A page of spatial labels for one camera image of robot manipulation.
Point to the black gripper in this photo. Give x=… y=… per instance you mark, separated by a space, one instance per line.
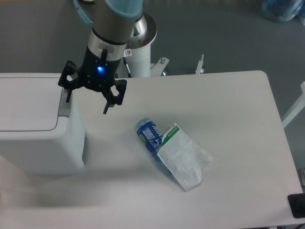
x=94 y=72

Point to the white trash can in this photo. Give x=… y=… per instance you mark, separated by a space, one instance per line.
x=40 y=132

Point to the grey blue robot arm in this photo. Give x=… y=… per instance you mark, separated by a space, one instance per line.
x=112 y=27

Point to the blue plastic bottle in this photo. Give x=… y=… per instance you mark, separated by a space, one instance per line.
x=152 y=137

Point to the white plastic bag green strip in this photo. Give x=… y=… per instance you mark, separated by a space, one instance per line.
x=186 y=160

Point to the blue plastic bag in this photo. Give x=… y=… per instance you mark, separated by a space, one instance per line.
x=281 y=10

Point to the black device table corner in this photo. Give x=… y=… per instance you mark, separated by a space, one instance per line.
x=297 y=205

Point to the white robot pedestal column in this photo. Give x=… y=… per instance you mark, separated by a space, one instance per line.
x=139 y=43

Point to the white pedestal base frame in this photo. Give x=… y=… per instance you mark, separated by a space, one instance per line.
x=132 y=70

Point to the white frame right edge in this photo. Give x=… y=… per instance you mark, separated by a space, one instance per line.
x=295 y=109

